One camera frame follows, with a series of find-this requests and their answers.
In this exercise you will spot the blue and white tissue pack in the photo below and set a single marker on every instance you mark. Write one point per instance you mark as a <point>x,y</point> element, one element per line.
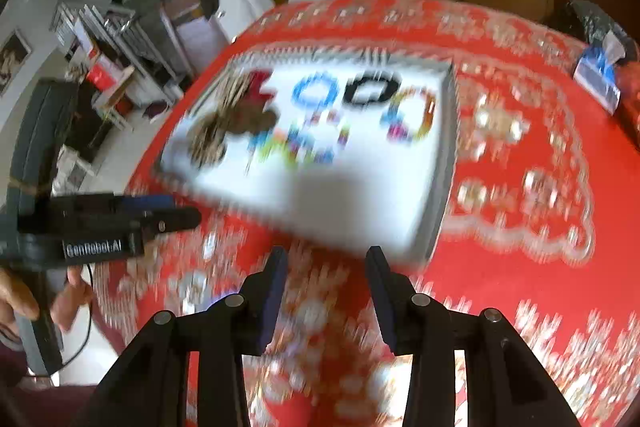
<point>597,74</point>

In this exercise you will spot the metal drying rack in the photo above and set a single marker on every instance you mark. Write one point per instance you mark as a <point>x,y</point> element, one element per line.
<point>100,27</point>

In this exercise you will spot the small white stool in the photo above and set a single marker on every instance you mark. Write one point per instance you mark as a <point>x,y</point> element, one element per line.
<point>115,92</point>

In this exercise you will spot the framed wall picture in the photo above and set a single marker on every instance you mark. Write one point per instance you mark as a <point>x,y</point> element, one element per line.
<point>12,62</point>

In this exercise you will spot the red jewelry piece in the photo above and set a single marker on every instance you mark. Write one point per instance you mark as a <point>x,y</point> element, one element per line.
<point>260,87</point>

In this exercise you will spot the person's left hand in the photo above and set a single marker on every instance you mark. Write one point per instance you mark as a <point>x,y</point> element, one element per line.
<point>75,299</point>

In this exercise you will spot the person's maroon clothing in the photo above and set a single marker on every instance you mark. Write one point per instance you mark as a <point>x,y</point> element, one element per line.
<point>40,407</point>

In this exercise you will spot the striped box with white inside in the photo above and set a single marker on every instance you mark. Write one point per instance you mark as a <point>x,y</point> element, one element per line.
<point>350,197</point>

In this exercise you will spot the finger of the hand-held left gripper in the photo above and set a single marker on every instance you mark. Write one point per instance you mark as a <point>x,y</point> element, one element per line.
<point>172,221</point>
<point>150,203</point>

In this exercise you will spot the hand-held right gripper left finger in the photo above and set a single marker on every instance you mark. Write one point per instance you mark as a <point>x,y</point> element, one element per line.
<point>272,297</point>

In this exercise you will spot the black plastic bag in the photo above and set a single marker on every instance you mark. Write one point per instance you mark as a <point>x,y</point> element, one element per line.
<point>585,19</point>

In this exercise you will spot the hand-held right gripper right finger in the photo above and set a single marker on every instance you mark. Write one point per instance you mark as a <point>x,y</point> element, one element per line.
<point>385,297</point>

